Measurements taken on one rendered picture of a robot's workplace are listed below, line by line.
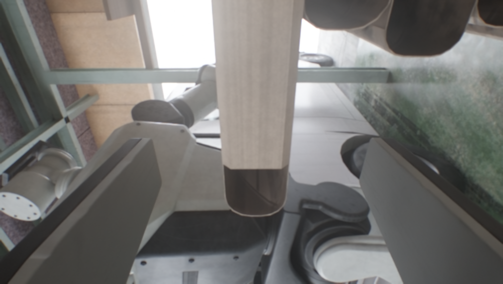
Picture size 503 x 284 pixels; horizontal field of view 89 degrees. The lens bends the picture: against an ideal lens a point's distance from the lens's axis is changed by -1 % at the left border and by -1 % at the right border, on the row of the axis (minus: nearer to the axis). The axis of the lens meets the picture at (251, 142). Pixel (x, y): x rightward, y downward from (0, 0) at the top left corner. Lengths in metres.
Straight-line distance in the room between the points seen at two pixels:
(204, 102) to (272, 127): 0.59
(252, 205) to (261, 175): 0.04
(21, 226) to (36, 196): 2.31
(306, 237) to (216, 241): 0.16
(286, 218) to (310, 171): 0.91
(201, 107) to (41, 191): 0.40
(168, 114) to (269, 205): 0.45
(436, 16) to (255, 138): 0.13
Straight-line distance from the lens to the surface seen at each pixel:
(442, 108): 1.81
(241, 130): 0.15
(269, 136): 0.15
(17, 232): 2.81
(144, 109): 0.64
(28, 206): 0.52
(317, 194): 0.47
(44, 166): 0.55
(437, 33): 0.20
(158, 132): 0.48
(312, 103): 2.09
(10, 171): 0.55
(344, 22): 0.17
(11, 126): 2.69
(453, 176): 1.61
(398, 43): 0.21
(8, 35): 2.77
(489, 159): 1.58
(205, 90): 0.76
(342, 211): 0.45
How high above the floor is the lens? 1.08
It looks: level
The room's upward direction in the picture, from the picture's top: 90 degrees counter-clockwise
